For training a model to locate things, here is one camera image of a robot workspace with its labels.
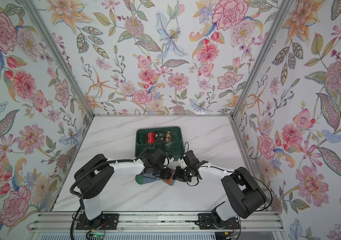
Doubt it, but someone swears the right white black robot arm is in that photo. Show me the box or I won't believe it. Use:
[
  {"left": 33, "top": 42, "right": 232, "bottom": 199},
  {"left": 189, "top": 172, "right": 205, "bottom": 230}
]
[{"left": 173, "top": 151, "right": 267, "bottom": 225}]

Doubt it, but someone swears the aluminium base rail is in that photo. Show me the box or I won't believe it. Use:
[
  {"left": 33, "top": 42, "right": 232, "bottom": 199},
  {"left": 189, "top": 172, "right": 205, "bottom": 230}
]
[{"left": 26, "top": 212, "right": 284, "bottom": 233}]

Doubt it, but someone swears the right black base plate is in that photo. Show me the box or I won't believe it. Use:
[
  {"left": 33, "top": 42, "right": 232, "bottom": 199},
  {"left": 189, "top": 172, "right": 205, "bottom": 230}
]
[{"left": 194, "top": 213, "right": 240, "bottom": 230}]

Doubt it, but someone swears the black white patterned rolled sock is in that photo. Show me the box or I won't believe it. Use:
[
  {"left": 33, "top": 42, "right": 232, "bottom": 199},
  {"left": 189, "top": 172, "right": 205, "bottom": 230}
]
[{"left": 154, "top": 131, "right": 164, "bottom": 141}]

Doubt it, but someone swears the blue green orange sock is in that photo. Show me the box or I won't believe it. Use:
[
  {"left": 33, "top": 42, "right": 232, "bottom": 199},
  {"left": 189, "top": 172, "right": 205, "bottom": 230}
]
[{"left": 135, "top": 167, "right": 175, "bottom": 186}]

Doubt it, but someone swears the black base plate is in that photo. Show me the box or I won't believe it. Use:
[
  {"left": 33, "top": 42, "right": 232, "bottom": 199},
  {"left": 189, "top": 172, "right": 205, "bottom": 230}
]
[
  {"left": 75, "top": 214, "right": 119, "bottom": 231},
  {"left": 194, "top": 213, "right": 240, "bottom": 230}
]

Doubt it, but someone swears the brown patterned rolled sock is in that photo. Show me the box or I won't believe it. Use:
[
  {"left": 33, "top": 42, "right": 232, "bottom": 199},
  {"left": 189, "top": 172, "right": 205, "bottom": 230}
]
[{"left": 164, "top": 131, "right": 173, "bottom": 143}]

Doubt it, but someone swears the red rolled sock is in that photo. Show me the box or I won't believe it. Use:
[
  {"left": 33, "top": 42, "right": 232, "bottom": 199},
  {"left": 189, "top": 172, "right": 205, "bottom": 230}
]
[{"left": 146, "top": 132, "right": 155, "bottom": 144}]

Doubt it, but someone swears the green plastic divider tray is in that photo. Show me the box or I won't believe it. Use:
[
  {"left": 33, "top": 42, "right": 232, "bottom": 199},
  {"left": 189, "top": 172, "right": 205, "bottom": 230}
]
[{"left": 134, "top": 127, "right": 184, "bottom": 161}]

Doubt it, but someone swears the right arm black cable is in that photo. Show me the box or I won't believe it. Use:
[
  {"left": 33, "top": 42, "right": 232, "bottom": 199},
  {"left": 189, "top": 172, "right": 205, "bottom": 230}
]
[{"left": 183, "top": 142, "right": 273, "bottom": 212}]

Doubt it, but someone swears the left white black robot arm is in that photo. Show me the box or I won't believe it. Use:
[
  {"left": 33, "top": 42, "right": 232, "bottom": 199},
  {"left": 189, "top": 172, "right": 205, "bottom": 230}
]
[{"left": 69, "top": 150, "right": 174, "bottom": 221}]

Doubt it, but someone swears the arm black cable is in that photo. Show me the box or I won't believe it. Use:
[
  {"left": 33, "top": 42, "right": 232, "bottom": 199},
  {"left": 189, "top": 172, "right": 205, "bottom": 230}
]
[
  {"left": 69, "top": 138, "right": 163, "bottom": 240},
  {"left": 183, "top": 142, "right": 273, "bottom": 212}
]

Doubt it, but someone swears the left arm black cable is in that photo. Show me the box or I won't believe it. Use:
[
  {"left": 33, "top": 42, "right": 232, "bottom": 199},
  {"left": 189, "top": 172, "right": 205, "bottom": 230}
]
[{"left": 69, "top": 138, "right": 163, "bottom": 240}]

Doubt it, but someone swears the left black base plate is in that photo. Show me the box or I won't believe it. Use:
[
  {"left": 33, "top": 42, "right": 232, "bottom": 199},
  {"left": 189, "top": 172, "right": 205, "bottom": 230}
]
[{"left": 75, "top": 214, "right": 119, "bottom": 231}]

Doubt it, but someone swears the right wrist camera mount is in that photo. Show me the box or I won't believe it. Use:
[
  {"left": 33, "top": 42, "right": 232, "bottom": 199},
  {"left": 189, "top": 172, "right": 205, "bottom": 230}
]
[{"left": 178, "top": 158, "right": 187, "bottom": 169}]

